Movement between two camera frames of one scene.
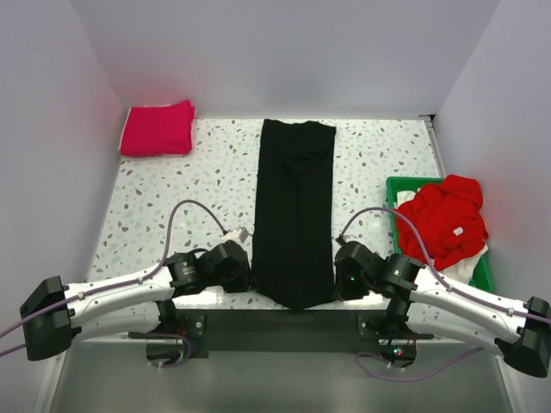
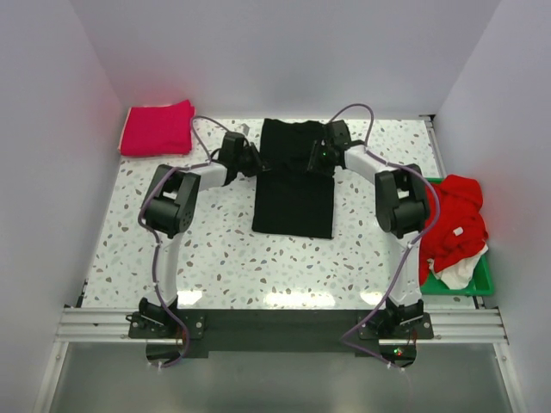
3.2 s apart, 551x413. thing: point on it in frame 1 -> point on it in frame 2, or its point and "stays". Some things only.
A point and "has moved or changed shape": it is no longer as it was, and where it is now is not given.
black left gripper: [245, 282] -> [257, 160]
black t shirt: [294, 261] has moved or changed shape
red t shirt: [448, 218] stays
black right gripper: [343, 292] -> [313, 163]
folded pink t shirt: [157, 130] stays
